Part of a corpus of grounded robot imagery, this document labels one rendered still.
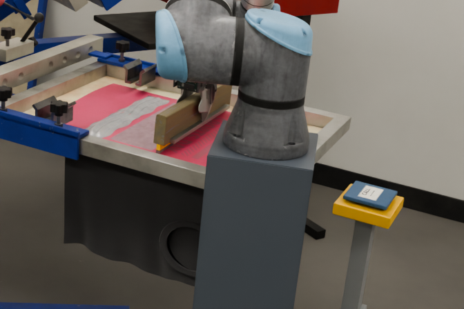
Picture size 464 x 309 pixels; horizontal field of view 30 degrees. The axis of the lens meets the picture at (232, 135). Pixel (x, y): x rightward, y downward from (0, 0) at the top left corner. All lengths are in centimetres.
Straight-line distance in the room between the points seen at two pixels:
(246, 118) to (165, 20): 21
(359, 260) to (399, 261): 178
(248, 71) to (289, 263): 34
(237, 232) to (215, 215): 5
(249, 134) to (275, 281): 27
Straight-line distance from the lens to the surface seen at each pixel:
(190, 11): 144
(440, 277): 374
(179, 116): 210
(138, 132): 220
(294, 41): 142
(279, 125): 145
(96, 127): 220
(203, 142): 217
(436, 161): 419
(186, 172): 192
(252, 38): 142
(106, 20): 327
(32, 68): 242
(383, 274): 367
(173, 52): 141
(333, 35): 416
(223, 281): 155
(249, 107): 146
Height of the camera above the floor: 176
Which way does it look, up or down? 21 degrees down
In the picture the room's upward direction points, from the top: 6 degrees clockwise
